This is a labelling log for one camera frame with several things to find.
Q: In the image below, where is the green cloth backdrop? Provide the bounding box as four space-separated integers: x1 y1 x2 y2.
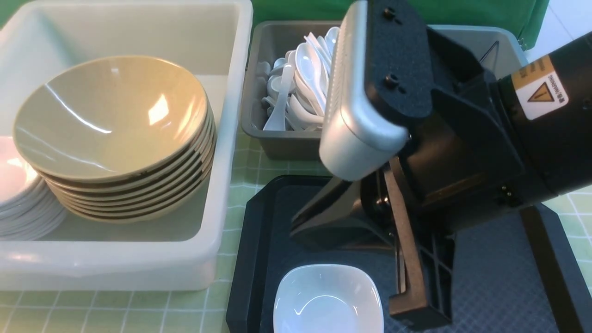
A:
0 0 550 51

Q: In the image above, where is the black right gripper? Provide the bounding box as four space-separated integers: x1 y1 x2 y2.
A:
364 0 555 331

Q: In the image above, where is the green checkered tablecloth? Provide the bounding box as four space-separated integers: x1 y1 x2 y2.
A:
1 129 591 333

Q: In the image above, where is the stack of white plates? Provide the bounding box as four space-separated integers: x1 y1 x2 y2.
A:
0 136 68 241

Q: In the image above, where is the pile of black chopsticks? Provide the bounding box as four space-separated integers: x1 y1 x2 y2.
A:
479 41 499 63

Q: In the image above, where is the stack of beige noodle bowls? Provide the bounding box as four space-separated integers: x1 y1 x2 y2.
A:
12 55 216 224

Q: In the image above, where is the blue-grey plastic chopstick bin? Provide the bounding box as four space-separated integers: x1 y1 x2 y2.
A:
429 25 528 80

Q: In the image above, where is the black plastic serving tray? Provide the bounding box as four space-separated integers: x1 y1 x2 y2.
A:
225 175 591 333

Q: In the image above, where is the large white plastic tub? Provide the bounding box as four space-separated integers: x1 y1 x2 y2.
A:
1 0 253 291

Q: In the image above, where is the white square dish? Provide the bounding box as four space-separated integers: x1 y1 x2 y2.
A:
273 264 384 333

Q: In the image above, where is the grey plastic spoon bin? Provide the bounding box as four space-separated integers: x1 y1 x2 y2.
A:
240 20 342 161

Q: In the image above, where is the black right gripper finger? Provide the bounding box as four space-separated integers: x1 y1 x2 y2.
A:
290 176 398 253

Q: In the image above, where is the pile of white soup spoons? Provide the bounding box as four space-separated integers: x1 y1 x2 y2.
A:
255 26 340 131

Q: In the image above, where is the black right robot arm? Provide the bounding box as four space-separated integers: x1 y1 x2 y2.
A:
290 0 592 331

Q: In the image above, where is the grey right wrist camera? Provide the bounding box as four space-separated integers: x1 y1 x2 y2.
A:
319 0 409 182

